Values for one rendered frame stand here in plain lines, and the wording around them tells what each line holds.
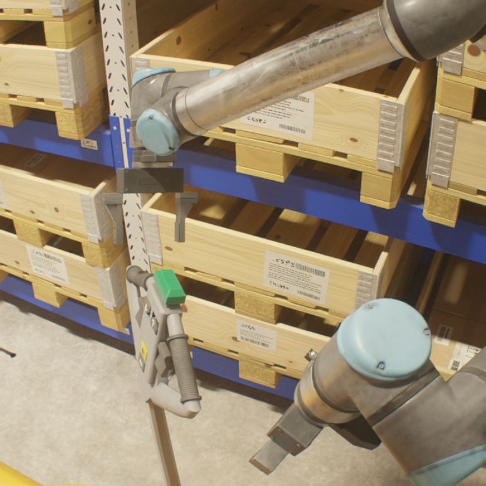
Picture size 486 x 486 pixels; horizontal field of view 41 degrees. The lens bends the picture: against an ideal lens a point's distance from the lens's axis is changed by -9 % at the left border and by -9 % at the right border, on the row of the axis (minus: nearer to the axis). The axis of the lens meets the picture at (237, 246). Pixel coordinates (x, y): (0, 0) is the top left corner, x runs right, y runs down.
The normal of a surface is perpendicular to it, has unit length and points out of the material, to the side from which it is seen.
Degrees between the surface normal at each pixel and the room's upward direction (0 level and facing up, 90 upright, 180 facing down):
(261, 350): 90
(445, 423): 26
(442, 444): 35
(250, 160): 90
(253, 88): 86
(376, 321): 21
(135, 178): 62
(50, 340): 0
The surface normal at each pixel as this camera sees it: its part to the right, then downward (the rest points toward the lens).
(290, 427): 0.22, -0.50
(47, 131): -0.43, 0.59
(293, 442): -0.61, 0.60
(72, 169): -0.03, -0.77
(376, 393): -0.53, 0.03
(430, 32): 0.00, 0.58
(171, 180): 0.44, 0.11
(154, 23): 0.90, 0.25
